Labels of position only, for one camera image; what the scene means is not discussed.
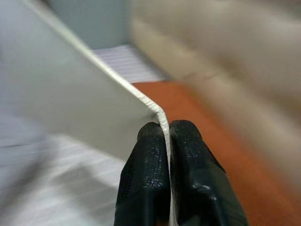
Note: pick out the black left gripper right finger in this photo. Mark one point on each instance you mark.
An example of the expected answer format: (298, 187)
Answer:
(197, 188)

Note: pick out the white book with photo cover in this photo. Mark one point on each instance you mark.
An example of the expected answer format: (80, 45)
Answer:
(58, 82)

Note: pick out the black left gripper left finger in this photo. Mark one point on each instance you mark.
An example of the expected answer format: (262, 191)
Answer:
(143, 179)

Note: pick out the orange fabric pillow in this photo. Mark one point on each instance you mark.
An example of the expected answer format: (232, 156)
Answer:
(235, 146)

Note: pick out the white patterned bed cover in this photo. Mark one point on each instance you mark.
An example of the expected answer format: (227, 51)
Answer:
(122, 61)

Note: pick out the cream tufted headboard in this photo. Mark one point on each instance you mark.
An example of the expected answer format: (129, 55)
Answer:
(223, 42)

